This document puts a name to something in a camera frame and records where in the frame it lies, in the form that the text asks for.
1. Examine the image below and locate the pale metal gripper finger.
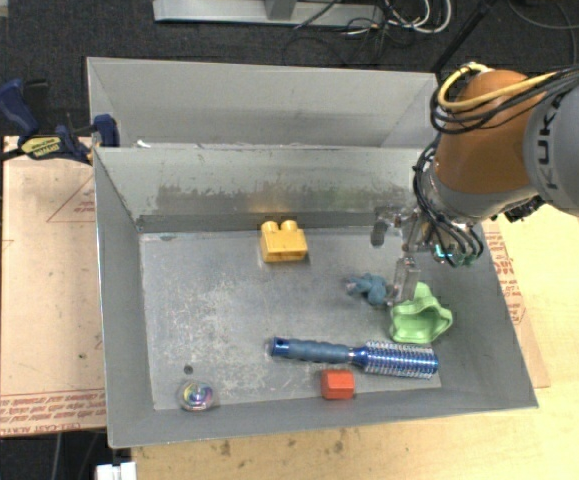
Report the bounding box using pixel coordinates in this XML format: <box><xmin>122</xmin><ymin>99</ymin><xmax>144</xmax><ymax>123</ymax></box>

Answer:
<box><xmin>386</xmin><ymin>259</ymin><xmax>407</xmax><ymax>306</ymax></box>
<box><xmin>401</xmin><ymin>266</ymin><xmax>422</xmax><ymax>302</ymax></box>

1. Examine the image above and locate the blue-grey soft toy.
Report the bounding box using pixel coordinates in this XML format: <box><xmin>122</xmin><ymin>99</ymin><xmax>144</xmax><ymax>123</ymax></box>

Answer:
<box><xmin>344</xmin><ymin>272</ymin><xmax>391</xmax><ymax>306</ymax></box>

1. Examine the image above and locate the green soft wavy cup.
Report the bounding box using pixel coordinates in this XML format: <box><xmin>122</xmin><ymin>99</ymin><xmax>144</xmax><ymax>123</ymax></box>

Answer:
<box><xmin>388</xmin><ymin>281</ymin><xmax>455</xmax><ymax>346</ymax></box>

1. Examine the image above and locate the blue hairbrush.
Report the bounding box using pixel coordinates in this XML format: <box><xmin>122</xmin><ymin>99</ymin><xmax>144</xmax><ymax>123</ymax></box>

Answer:
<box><xmin>269</xmin><ymin>336</ymin><xmax>441</xmax><ymax>381</ymax></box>

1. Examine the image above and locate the red-orange small block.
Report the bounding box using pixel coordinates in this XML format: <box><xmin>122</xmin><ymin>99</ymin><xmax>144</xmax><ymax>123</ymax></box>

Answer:
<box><xmin>319</xmin><ymin>369</ymin><xmax>357</xmax><ymax>401</ymax></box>

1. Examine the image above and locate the yellow toy building brick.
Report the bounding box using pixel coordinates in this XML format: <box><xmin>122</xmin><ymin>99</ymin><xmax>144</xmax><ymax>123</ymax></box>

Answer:
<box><xmin>259</xmin><ymin>219</ymin><xmax>310</xmax><ymax>264</ymax></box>

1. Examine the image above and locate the grey metal bin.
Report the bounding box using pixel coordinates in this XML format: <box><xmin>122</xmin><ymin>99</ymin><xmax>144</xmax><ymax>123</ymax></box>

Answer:
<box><xmin>86</xmin><ymin>56</ymin><xmax>540</xmax><ymax>450</ymax></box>

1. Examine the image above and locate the shiny iridescent round top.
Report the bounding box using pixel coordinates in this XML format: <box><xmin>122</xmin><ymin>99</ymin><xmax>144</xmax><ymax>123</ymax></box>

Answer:
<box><xmin>176</xmin><ymin>378</ymin><xmax>218</xmax><ymax>413</ymax></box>

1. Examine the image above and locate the brown cardboard board red print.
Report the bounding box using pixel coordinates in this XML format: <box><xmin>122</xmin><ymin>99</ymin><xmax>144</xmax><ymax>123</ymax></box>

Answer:
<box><xmin>0</xmin><ymin>135</ymin><xmax>553</xmax><ymax>439</ymax></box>

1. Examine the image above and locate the black cylinder on white bracket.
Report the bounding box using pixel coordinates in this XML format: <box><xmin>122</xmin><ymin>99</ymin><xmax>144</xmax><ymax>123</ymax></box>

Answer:
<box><xmin>370</xmin><ymin>206</ymin><xmax>406</xmax><ymax>248</ymax></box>

